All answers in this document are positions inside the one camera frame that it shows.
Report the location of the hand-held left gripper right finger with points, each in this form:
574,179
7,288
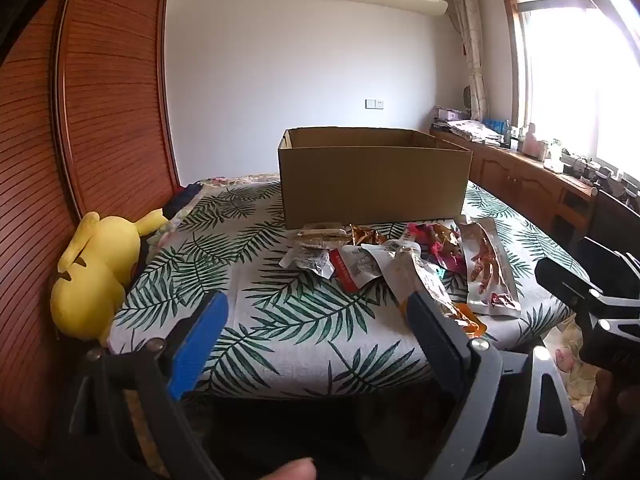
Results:
440,345

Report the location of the yellow plush toy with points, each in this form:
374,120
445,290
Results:
95,270

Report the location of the white silver snack packet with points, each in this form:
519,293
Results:
307,262

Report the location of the dark blue cloth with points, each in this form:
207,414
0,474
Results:
182,200

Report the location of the stack of papers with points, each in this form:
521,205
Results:
470,127

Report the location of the pink bottle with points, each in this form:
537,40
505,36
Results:
532,142

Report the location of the brown cardboard box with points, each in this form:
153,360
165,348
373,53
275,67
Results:
375,185

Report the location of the brown gold candy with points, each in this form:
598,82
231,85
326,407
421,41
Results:
365,235

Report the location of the person's left hand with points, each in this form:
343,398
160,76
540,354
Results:
290,471

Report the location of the red white snack packet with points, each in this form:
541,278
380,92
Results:
355,267

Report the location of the patterned window curtain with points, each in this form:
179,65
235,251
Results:
472,50

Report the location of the white wall socket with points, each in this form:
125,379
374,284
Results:
375,104

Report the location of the wooden slatted wardrobe door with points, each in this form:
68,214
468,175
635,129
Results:
110,85

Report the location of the grey round object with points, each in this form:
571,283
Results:
468,97

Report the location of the long wooden cabinet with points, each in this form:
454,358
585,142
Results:
515,180

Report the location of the pink floral cloth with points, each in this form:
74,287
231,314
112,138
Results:
570,365

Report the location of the silver orange snack pouch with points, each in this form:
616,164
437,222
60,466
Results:
425,280

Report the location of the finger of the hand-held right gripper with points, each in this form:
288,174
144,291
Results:
565,282
607,260

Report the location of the clear cake packet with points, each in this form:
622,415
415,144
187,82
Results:
320,236

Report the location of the pink red snack packet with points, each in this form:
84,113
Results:
440,247

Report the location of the blue boxes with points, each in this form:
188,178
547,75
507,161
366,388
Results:
496,125

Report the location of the wooden-framed window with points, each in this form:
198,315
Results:
575,75

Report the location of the clear chicken feet packet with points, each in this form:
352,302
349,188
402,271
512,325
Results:
487,270

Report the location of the dark chair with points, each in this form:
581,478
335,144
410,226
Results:
610,215

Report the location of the leaf-print bedsheet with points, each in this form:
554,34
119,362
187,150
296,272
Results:
280,310

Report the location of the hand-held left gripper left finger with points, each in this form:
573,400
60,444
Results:
200,345

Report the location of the floral quilt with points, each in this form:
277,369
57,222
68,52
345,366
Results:
240,179

